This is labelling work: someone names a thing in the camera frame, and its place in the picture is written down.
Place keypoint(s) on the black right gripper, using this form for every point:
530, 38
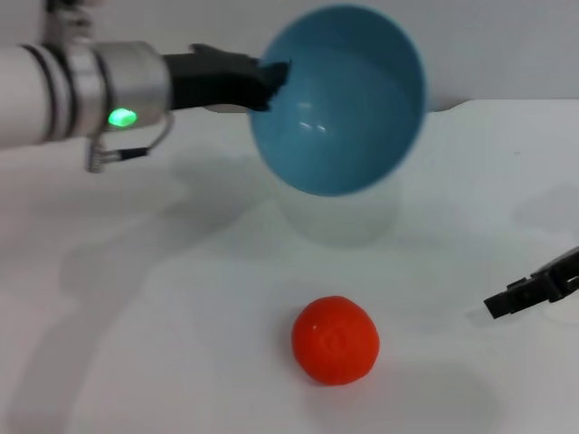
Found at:
563, 276

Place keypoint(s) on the orange fruit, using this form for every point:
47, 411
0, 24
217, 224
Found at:
335, 341

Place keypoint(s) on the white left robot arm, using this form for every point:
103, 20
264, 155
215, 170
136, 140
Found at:
27, 90

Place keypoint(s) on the blue bowl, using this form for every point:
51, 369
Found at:
353, 113

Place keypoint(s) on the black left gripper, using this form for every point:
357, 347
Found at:
208, 81

